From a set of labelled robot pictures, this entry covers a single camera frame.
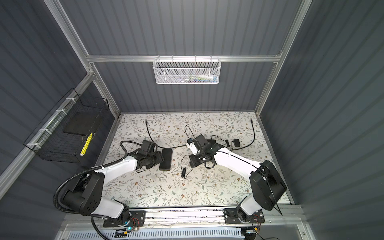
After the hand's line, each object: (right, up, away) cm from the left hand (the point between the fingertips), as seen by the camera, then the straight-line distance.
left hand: (161, 158), depth 92 cm
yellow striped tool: (-30, +11, -23) cm, 39 cm away
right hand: (+20, 0, -7) cm, 21 cm away
